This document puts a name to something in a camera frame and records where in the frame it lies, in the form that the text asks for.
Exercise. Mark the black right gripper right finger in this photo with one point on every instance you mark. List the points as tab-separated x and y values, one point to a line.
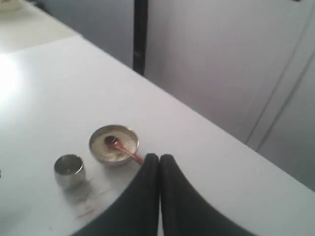
184	211

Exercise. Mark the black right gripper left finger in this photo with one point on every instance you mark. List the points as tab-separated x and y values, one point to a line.
136	210

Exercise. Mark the brown wooden spoon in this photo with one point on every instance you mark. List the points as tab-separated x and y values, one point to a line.
115	143

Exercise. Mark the steel bowl of grain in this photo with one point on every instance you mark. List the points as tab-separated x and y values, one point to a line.
108	155

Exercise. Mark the small steel cup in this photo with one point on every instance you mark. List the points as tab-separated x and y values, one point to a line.
69	171

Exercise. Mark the black vertical post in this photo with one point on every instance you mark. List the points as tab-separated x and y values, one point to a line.
140	35

